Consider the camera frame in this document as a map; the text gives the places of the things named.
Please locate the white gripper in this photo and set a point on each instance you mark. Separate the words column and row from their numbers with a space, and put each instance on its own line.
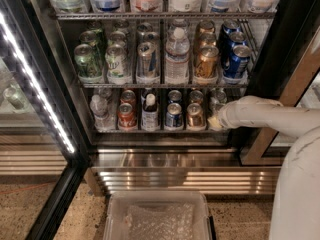
column 226, row 116

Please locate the silver 7up can front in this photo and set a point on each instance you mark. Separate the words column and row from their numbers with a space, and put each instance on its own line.
column 215, row 109

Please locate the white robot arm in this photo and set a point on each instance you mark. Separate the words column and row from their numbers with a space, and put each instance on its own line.
column 296, row 205

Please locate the gold can front bottom shelf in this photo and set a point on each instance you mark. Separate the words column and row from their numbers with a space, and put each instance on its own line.
column 195, row 117

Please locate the gold can shelf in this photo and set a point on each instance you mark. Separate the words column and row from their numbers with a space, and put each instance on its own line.
column 195, row 117
column 205, row 70
column 196, row 96

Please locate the silver can behind 7up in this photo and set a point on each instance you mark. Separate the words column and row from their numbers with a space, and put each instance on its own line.
column 218, row 96

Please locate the gold can rear bottom shelf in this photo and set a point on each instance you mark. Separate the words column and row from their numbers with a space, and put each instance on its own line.
column 196, row 96

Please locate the blue can front bottom shelf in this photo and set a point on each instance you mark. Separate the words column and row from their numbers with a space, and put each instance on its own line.
column 173, row 117

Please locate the blue can rear bottom shelf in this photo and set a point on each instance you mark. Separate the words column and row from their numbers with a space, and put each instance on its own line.
column 174, row 96

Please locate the gold can front middle shelf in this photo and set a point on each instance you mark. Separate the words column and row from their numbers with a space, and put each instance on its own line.
column 205, row 70

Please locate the blue pepsi can front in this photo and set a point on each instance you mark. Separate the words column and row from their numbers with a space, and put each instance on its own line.
column 236, row 63

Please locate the blue pepsi can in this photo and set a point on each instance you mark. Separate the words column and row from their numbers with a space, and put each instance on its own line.
column 236, row 63
column 229, row 25
column 234, row 39

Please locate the clear water bottle middle shelf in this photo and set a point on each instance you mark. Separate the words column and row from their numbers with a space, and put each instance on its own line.
column 177, row 57

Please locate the gold can middle row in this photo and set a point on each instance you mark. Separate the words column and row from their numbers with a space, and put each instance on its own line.
column 206, row 39

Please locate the blue pepsi can middle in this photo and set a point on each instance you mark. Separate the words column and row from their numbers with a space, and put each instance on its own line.
column 234, row 39

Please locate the orange can front bottom shelf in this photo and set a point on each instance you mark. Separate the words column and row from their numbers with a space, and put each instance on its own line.
column 126, row 117

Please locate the orange can shelf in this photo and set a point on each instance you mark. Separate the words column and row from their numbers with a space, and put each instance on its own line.
column 126, row 117
column 128, row 96

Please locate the orange can rear bottom shelf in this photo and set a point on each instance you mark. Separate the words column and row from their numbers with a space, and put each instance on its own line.
column 128, row 96

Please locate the silver blue can middle shelf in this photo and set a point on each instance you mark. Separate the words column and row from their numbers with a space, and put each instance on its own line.
column 147, row 63

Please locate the gold can rear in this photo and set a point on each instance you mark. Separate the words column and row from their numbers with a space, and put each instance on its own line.
column 205, row 26

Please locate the blue pepsi can rear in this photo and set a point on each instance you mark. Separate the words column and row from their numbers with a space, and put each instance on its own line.
column 229, row 25

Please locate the small water bottle bottom shelf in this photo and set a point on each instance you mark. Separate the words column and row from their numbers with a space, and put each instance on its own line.
column 100, row 108

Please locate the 7up can middle shelf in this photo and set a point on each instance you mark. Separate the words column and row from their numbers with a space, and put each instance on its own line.
column 117, row 64

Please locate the green can front middle shelf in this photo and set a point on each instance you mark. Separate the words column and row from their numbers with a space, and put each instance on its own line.
column 88, row 68

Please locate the green can middle row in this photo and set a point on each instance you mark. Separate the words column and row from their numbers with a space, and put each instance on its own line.
column 91, row 38

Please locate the glass fridge door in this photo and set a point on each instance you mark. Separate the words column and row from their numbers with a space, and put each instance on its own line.
column 41, row 163

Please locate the dark glass bottle white cap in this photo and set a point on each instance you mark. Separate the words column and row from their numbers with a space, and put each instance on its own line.
column 150, row 113

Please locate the bubble wrap sheet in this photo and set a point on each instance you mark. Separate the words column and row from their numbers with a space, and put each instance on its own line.
column 168, row 222

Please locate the clear plastic storage bin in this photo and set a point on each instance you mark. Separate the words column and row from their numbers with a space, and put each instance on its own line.
column 119, row 203

